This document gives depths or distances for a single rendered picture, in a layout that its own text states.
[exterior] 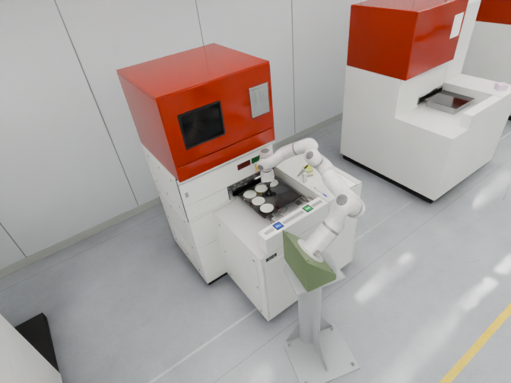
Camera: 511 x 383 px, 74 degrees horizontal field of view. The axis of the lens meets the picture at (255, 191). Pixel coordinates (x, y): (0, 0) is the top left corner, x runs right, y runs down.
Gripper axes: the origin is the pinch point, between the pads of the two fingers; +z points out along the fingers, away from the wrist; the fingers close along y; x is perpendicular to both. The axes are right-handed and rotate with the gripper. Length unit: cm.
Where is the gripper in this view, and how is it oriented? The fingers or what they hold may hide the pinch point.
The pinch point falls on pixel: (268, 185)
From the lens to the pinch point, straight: 263.6
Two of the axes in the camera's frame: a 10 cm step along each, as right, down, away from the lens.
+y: 9.9, -1.1, -0.1
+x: -0.5, -6.1, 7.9
